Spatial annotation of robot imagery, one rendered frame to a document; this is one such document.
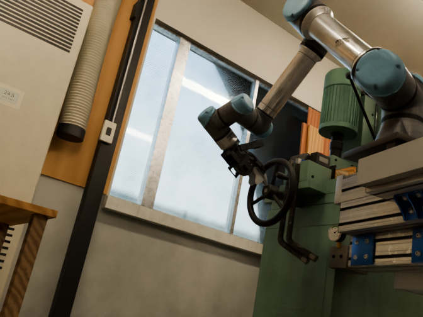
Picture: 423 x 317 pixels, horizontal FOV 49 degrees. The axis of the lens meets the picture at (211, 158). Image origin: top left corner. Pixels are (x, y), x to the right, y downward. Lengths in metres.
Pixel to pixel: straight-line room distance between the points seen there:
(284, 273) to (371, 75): 0.99
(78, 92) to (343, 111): 1.44
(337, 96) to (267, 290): 0.93
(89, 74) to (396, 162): 2.04
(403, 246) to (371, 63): 0.48
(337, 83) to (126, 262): 1.61
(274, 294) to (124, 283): 1.18
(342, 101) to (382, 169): 1.12
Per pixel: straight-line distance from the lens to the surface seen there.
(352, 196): 1.40
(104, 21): 2.95
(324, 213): 1.90
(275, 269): 2.04
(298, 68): 1.67
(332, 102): 2.23
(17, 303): 1.61
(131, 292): 2.95
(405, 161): 1.07
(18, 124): 2.46
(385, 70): 1.29
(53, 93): 2.55
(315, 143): 3.89
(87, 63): 2.80
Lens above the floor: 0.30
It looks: 18 degrees up
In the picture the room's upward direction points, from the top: 11 degrees clockwise
